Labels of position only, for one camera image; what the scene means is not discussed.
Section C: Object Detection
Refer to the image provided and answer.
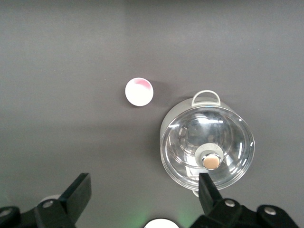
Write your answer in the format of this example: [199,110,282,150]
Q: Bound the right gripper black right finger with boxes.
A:
[190,172,300,228]

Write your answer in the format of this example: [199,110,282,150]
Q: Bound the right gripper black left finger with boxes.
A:
[0,172,93,228]

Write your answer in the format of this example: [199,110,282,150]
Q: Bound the pink cup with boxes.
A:
[125,77,154,107]

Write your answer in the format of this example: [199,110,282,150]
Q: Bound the glass lid with beige knob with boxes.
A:
[161,105,256,190]

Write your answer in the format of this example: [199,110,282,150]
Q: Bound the dark grey table mat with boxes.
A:
[0,0,304,228]

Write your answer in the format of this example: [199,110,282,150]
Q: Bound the grey pot with loop handles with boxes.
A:
[160,89,256,198]

